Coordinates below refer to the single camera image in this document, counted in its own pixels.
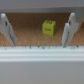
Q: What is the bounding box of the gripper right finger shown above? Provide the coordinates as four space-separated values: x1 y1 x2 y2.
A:
61 12 82 47

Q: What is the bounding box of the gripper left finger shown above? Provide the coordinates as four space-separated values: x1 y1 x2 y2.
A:
0 12 18 47

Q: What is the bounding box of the yellow block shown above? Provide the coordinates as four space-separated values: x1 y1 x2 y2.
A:
41 19 56 36

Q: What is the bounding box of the white cabinet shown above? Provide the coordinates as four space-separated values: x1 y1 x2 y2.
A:
0 0 84 84

